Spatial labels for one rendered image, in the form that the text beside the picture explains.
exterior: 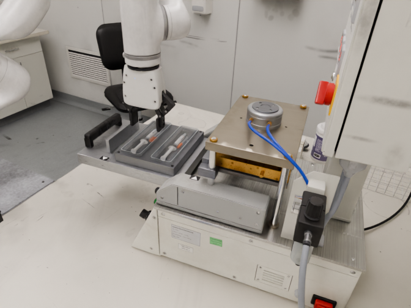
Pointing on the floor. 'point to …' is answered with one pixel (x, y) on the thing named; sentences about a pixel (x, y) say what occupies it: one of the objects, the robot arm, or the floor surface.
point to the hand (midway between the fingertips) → (147, 121)
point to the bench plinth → (24, 113)
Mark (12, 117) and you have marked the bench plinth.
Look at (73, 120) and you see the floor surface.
